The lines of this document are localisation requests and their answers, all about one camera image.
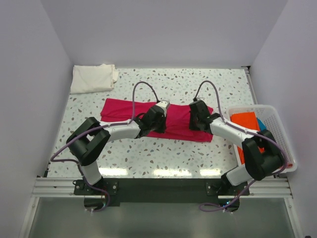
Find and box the blue t shirt in basket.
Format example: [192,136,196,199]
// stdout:
[257,118,266,131]

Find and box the orange t shirt in basket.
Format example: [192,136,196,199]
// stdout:
[230,112,264,164]

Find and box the aluminium rail frame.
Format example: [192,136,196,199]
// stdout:
[20,68,303,238]

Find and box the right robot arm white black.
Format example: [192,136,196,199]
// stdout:
[189,100,287,195]

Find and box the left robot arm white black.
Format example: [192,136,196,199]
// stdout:
[66,101,170,194]

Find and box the magenta t shirt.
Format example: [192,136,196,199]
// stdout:
[100,98,213,142]

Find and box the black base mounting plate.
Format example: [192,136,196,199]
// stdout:
[73,178,247,209]

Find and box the white plastic laundry basket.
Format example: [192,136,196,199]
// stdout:
[225,104,298,173]

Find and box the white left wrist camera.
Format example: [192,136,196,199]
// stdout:
[157,100,170,111]

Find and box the folded cream t shirt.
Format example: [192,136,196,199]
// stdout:
[70,64,119,94]

